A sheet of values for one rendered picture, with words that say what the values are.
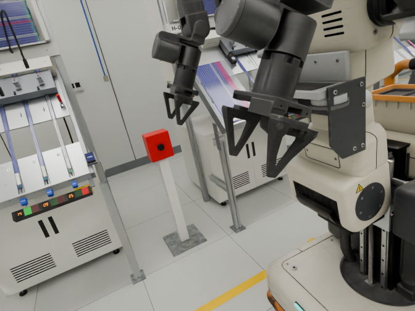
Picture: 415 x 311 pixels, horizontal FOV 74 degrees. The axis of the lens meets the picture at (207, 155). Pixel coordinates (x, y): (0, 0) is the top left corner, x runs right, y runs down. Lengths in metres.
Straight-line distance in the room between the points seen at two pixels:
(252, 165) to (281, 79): 1.85
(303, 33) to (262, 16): 0.06
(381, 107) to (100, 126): 2.92
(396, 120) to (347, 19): 0.45
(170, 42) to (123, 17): 2.74
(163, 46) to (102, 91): 2.66
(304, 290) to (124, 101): 2.81
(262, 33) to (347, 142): 0.36
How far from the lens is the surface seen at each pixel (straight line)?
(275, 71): 0.37
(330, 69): 0.67
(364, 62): 0.73
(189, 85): 0.77
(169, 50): 0.75
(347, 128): 0.64
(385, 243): 1.09
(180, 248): 1.90
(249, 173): 2.20
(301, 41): 0.39
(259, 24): 0.35
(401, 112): 1.00
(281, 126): 0.33
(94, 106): 3.38
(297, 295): 1.17
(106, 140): 3.44
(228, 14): 0.36
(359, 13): 0.64
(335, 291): 1.18
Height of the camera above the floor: 1.15
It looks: 20 degrees down
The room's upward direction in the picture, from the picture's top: 12 degrees counter-clockwise
